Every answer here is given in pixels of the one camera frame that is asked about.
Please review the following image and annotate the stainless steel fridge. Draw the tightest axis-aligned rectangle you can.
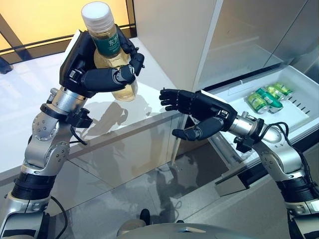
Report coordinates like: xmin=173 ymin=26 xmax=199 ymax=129
xmin=191 ymin=0 xmax=319 ymax=93

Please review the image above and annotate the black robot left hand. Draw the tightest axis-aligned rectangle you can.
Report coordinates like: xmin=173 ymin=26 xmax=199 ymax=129
xmin=59 ymin=24 xmax=146 ymax=99

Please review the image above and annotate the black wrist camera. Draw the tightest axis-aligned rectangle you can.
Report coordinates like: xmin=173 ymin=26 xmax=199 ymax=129
xmin=40 ymin=103 xmax=93 ymax=128
xmin=233 ymin=119 xmax=265 ymax=154

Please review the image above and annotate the yellow lit window black frame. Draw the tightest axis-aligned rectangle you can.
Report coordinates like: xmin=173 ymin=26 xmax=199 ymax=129
xmin=0 ymin=0 xmax=137 ymax=68

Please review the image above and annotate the tall white cabinet panel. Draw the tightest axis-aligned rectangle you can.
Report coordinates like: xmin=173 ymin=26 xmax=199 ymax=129
xmin=133 ymin=0 xmax=224 ymax=165

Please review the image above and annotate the dark green drink can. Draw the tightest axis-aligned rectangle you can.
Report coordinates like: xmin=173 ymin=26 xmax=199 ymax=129
xmin=256 ymin=87 xmax=284 ymax=114

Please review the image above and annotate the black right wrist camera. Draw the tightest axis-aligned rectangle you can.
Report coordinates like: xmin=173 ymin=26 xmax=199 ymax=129
xmin=233 ymin=119 xmax=265 ymax=154

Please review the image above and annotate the fridge drawer with white bin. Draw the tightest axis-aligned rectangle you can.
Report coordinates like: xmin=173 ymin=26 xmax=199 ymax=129
xmin=201 ymin=64 xmax=319 ymax=198

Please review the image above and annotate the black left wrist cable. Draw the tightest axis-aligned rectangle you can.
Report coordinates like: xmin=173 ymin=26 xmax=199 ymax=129
xmin=48 ymin=124 xmax=88 ymax=239

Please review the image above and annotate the grey robot torso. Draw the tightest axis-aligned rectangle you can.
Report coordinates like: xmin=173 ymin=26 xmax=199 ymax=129
xmin=117 ymin=221 xmax=240 ymax=239

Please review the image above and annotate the clear bottle of yellow tea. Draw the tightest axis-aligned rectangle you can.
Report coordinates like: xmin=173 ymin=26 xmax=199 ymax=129
xmin=81 ymin=1 xmax=139 ymax=102

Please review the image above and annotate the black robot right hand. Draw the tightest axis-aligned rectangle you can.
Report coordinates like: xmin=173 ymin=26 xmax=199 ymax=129
xmin=159 ymin=87 xmax=238 ymax=141

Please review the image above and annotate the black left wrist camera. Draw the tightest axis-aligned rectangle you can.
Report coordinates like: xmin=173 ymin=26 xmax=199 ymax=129
xmin=40 ymin=103 xmax=93 ymax=128

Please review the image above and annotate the white counter cabinet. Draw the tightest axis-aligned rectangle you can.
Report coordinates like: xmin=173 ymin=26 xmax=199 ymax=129
xmin=0 ymin=37 xmax=188 ymax=217

